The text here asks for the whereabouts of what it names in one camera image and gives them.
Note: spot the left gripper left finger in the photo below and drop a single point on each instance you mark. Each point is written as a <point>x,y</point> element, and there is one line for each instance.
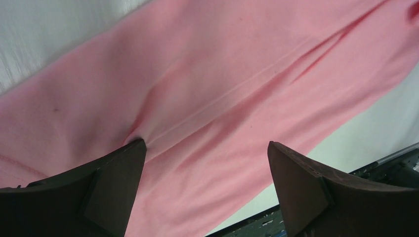
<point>91,200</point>

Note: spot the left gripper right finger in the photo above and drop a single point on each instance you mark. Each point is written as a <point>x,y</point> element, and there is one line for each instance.
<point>343,206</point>

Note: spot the light pink t shirt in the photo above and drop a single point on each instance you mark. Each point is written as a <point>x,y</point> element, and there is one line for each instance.
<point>207,84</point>

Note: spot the aluminium frame rail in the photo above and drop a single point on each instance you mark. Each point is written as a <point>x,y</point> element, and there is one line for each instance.
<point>397,154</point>

